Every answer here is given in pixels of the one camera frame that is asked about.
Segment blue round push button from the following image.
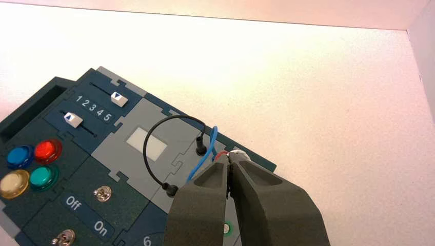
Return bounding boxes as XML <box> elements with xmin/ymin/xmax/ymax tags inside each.
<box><xmin>7</xmin><ymin>145</ymin><xmax>35</xmax><ymax>171</ymax></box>

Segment black jumper cable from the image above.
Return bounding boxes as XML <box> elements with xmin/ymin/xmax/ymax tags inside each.
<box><xmin>143</xmin><ymin>115</ymin><xmax>209</xmax><ymax>198</ymax></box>

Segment green round push button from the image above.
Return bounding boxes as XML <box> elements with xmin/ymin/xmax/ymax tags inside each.
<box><xmin>29</xmin><ymin>165</ymin><xmax>60</xmax><ymax>192</ymax></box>

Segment red round push button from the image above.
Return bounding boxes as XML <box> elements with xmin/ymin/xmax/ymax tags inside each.
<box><xmin>34</xmin><ymin>139</ymin><xmax>63</xmax><ymax>165</ymax></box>

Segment dark teal control panel board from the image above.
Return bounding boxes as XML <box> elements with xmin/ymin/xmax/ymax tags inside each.
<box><xmin>0</xmin><ymin>66</ymin><xmax>278</xmax><ymax>246</ymax></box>

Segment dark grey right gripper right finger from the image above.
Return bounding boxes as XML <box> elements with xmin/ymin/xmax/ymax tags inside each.
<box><xmin>229</xmin><ymin>153</ymin><xmax>331</xmax><ymax>246</ymax></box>

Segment yellow round push button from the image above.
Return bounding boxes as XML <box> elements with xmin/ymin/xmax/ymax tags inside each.
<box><xmin>0</xmin><ymin>169</ymin><xmax>31</xmax><ymax>200</ymax></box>

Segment silver toggle switch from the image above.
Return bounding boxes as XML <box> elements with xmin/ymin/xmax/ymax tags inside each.
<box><xmin>51</xmin><ymin>229</ymin><xmax>76</xmax><ymax>246</ymax></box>
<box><xmin>93</xmin><ymin>186</ymin><xmax>112</xmax><ymax>203</ymax></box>

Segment blue jumper cable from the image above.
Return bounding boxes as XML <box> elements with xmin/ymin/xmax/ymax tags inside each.
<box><xmin>186</xmin><ymin>126</ymin><xmax>219</xmax><ymax>183</ymax></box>

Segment white slider knob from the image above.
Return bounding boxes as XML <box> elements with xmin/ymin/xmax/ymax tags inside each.
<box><xmin>110</xmin><ymin>91</ymin><xmax>129</xmax><ymax>108</ymax></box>
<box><xmin>64</xmin><ymin>112</ymin><xmax>84</xmax><ymax>129</ymax></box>

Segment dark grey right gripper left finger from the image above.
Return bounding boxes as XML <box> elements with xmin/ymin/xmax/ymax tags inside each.
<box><xmin>163</xmin><ymin>157</ymin><xmax>230</xmax><ymax>246</ymax></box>

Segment white plug connector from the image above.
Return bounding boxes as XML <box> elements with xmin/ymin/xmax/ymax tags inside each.
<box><xmin>229</xmin><ymin>150</ymin><xmax>251</xmax><ymax>161</ymax></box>

